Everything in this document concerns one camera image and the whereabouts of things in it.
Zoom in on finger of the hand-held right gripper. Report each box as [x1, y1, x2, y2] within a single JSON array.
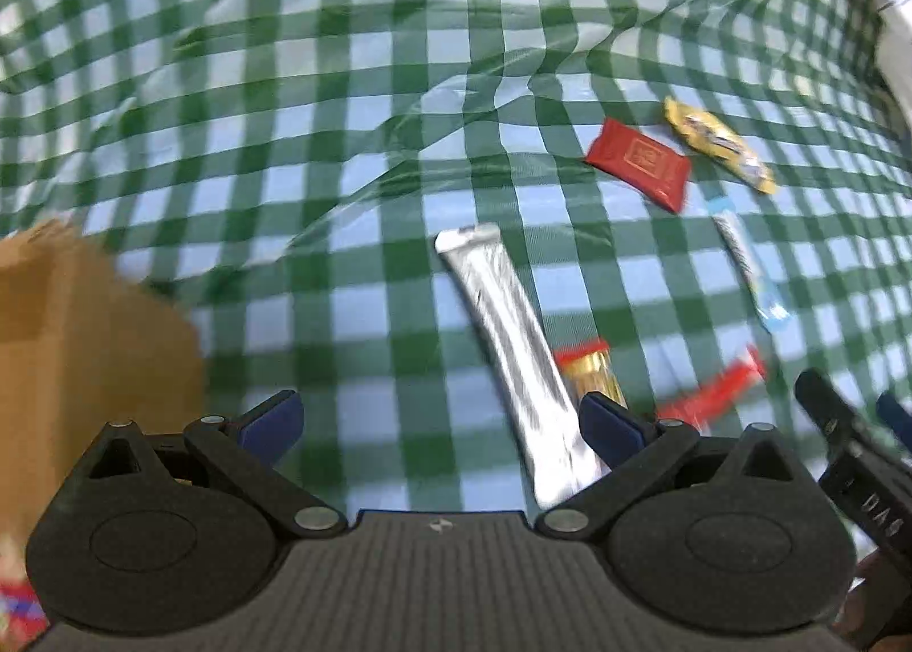
[[794, 368, 866, 446], [876, 392, 912, 443]]

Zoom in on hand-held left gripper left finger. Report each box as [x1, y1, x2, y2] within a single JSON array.
[[60, 390, 361, 539]]

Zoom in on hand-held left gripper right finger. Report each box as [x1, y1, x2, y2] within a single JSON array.
[[534, 393, 820, 543]]

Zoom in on gold peanut bar red ends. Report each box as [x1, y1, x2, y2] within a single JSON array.
[[554, 340, 629, 411]]

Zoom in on red stick snack packet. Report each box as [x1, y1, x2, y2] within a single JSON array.
[[654, 347, 769, 426]]

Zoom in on silver foil snack packet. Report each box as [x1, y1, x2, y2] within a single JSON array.
[[434, 223, 606, 511]]

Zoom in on white stick packet blue ends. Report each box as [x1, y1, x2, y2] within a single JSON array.
[[705, 199, 793, 332]]

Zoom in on brown cardboard box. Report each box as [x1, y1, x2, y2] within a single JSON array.
[[0, 221, 209, 553]]

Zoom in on yellow snack packet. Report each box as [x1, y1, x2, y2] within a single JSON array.
[[664, 96, 777, 197]]

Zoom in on red and white snack packet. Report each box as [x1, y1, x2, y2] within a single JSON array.
[[0, 577, 47, 635]]

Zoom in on green checkered bed cover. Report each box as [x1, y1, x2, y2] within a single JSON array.
[[0, 0, 912, 517]]

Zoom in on white bed sheet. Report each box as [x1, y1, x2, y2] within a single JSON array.
[[858, 0, 912, 140]]

